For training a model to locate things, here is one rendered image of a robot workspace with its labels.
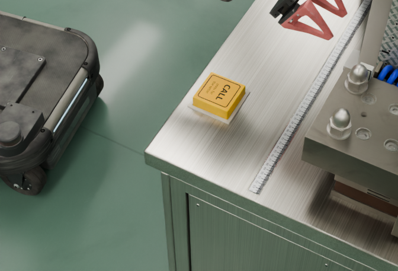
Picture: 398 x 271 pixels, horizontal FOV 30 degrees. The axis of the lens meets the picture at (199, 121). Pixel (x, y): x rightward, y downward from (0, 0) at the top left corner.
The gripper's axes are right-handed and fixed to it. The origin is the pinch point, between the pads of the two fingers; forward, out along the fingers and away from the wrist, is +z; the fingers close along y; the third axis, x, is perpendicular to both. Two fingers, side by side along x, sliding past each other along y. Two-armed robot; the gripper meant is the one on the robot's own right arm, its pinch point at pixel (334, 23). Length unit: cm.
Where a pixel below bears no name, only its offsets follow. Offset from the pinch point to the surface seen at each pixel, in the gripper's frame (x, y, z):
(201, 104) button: -22.5, 13.3, -6.5
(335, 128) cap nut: 1.9, 18.0, 8.0
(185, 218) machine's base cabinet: -35.6, 25.5, 5.3
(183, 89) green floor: -124, -57, 1
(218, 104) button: -20.1, 12.7, -4.4
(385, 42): 4.5, 0.3, 7.5
